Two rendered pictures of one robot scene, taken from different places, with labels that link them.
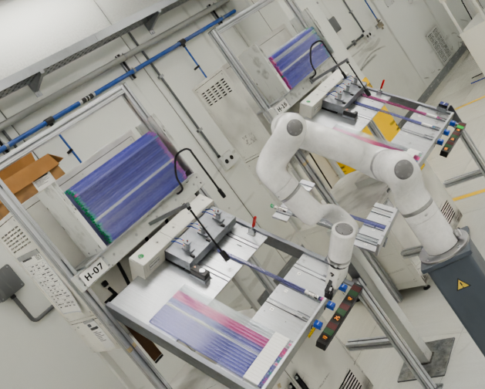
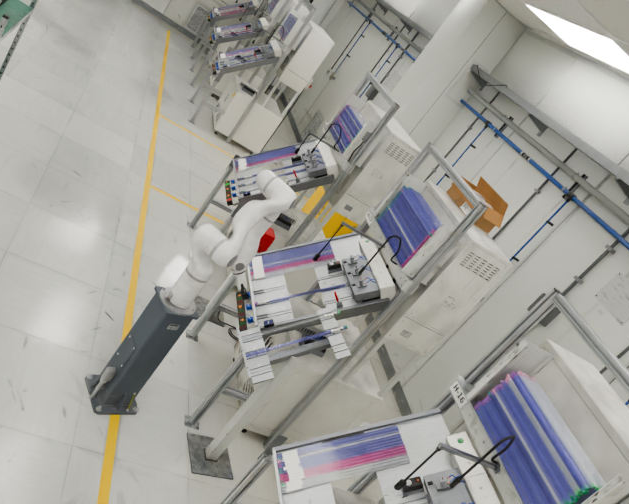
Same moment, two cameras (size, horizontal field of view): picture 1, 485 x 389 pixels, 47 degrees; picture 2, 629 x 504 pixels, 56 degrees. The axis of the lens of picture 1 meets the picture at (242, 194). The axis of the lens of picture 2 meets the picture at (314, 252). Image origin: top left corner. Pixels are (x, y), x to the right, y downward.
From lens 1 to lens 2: 3.98 m
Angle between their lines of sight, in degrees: 98
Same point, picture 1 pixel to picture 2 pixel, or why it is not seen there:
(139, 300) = (347, 244)
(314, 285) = (268, 309)
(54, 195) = (406, 180)
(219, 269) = (330, 279)
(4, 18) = not seen: outside the picture
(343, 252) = not seen: hidden behind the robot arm
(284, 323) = (265, 284)
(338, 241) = not seen: hidden behind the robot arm
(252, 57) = (526, 355)
